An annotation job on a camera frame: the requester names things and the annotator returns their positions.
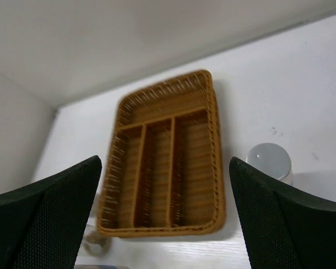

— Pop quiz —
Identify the black-capped white spice bottle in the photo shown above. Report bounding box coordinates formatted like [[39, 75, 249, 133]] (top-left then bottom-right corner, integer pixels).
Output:
[[83, 232, 111, 257]]

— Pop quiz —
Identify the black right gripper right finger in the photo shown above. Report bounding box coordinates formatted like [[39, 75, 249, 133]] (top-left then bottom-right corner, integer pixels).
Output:
[[229, 157, 336, 268]]

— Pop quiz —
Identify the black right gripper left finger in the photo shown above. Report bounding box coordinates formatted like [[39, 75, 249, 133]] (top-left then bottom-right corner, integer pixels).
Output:
[[0, 156, 102, 268]]

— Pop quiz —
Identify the silver-capped white spice bottle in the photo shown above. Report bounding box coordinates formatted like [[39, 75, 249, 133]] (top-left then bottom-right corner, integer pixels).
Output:
[[245, 143, 293, 185]]

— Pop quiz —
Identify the brown wicker divided tray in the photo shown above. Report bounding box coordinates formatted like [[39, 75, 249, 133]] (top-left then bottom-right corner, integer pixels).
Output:
[[96, 69, 226, 238]]

